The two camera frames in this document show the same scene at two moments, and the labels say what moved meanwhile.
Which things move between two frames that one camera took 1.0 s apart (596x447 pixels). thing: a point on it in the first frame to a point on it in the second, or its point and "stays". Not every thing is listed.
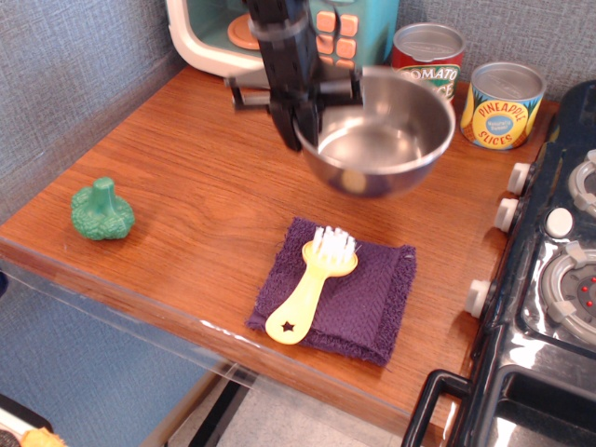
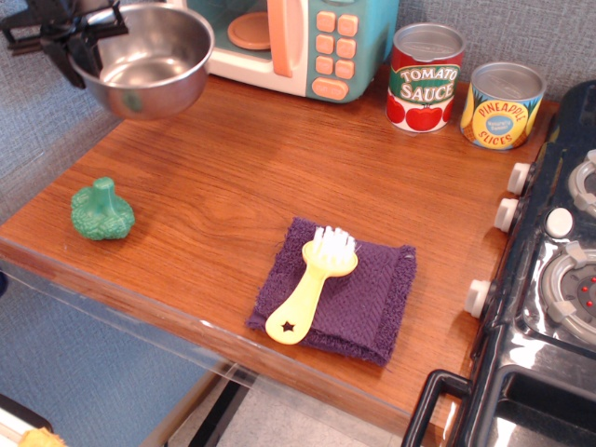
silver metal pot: [383, 141] to [155, 67]
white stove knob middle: [507, 209] stays
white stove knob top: [519, 177] stays
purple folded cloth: [360, 312] stays
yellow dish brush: [331, 252] stays
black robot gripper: [291, 72] to [51, 22]
